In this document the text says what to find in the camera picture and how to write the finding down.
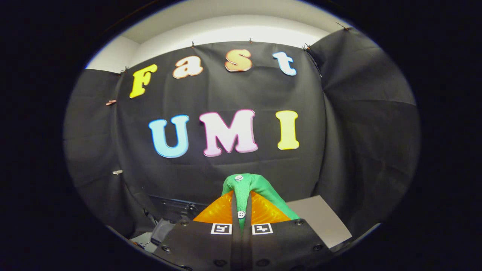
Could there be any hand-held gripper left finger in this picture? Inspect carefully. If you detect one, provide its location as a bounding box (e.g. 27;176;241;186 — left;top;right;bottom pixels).
153;190;243;271

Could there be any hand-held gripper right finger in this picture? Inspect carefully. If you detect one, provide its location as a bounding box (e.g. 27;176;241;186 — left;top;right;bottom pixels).
241;190;334;271

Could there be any dark grey washing machine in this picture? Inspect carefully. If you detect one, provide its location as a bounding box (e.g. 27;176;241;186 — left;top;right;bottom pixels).
130;218;196;254

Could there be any green button shirt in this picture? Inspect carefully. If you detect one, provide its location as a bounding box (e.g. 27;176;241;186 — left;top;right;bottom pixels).
221;173;300;232

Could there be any black backdrop cloth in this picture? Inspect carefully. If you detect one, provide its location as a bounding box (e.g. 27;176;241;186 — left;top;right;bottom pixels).
63;27;421;241

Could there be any row of black clips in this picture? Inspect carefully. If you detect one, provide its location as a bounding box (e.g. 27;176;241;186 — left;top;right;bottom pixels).
120;22;349;74

